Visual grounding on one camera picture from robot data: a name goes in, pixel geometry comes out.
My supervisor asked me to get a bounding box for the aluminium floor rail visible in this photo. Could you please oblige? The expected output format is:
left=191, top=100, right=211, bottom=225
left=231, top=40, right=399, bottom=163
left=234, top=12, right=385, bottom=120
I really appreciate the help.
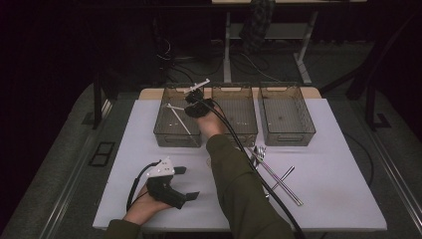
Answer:
left=371, top=128, right=422, bottom=227
left=41, top=99, right=113, bottom=239

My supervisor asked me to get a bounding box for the person's right hand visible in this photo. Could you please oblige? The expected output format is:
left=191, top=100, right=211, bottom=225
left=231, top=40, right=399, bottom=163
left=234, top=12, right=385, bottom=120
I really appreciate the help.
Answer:
left=194, top=106, right=227, bottom=139

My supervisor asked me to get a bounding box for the left hand-held gripper black cable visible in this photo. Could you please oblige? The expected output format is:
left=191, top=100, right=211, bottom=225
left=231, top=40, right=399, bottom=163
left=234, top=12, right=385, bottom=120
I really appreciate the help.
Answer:
left=125, top=160, right=162, bottom=212

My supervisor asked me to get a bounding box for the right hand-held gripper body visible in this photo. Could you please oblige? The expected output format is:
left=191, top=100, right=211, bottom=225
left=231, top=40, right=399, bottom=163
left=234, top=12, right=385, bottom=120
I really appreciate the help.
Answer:
left=183, top=78, right=216, bottom=119

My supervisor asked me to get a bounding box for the black metal stand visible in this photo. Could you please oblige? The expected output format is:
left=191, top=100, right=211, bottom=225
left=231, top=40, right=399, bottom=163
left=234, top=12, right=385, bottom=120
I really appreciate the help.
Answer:
left=363, top=79, right=392, bottom=132
left=93, top=71, right=115, bottom=130

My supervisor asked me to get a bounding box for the white metal desk frame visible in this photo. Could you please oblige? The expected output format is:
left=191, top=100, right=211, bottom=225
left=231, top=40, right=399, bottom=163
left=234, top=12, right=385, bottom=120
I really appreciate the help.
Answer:
left=212, top=0, right=367, bottom=86

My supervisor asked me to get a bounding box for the thin black floor cable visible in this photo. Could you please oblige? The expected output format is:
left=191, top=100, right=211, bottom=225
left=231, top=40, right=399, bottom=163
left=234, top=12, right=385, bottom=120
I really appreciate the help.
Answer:
left=342, top=132, right=375, bottom=187

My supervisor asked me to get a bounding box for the wooden handled fork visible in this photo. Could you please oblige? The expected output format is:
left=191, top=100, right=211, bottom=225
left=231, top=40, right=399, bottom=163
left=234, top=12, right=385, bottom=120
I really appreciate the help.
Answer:
left=254, top=145, right=268, bottom=164

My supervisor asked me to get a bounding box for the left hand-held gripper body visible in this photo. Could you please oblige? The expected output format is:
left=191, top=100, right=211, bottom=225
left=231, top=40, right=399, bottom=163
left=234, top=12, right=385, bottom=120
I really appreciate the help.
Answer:
left=145, top=156, right=187, bottom=210

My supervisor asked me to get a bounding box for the dark plaid cloth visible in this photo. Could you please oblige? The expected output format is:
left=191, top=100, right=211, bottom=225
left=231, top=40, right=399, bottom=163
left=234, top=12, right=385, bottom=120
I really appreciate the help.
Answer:
left=239, top=0, right=277, bottom=54

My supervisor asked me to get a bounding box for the right hand-held gripper black cable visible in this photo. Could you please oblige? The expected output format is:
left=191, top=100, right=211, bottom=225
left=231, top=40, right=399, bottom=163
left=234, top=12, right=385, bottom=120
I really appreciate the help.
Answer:
left=195, top=97, right=307, bottom=239

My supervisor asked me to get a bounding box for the person's left hand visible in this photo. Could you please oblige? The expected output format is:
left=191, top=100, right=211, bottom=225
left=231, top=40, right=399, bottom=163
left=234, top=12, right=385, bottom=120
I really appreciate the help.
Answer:
left=122, top=183, right=173, bottom=227

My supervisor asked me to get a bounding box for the tangle of black floor cables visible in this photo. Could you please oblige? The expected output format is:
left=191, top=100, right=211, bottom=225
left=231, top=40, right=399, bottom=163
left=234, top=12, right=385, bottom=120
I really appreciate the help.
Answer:
left=155, top=36, right=230, bottom=84

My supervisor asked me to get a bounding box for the hand-held gripper black cable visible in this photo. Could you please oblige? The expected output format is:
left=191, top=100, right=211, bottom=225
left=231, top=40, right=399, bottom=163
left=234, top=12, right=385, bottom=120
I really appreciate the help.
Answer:
left=125, top=160, right=162, bottom=212
left=195, top=97, right=307, bottom=239

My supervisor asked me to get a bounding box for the white floor cable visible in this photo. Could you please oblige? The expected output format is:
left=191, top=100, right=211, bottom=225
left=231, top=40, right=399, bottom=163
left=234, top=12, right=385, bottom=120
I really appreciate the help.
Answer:
left=238, top=52, right=283, bottom=84

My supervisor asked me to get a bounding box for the translucent grey storage bin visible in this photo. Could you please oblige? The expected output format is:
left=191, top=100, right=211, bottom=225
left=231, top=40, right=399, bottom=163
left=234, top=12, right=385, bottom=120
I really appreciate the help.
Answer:
left=210, top=84, right=259, bottom=147
left=258, top=84, right=317, bottom=147
left=153, top=85, right=205, bottom=148

